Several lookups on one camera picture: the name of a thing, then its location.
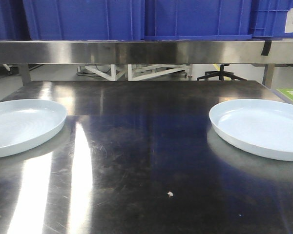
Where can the light blue plate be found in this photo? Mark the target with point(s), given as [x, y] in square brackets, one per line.
[257, 126]
[28, 123]

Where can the black stool base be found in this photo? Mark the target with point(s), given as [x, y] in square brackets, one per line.
[221, 73]

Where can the blue plastic crate centre-right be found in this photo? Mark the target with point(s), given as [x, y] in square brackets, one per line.
[197, 19]

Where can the blue plastic crate centre-left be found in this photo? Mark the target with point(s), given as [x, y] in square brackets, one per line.
[85, 19]

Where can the black tape strip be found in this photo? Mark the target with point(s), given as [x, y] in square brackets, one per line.
[266, 48]

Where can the blue crate with label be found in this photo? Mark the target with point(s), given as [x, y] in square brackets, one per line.
[268, 19]

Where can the blue crate far left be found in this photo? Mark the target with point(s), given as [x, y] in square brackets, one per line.
[13, 23]

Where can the white metal frame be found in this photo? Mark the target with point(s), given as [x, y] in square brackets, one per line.
[112, 72]

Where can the steel shelf post left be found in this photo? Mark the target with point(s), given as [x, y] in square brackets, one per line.
[24, 72]

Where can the steel shelf post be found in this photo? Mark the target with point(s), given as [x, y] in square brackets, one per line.
[268, 75]
[24, 72]

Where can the steel shelf post right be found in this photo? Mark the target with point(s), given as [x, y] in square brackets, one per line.
[268, 75]

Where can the stainless steel shelf rail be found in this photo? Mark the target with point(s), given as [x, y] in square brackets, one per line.
[145, 52]

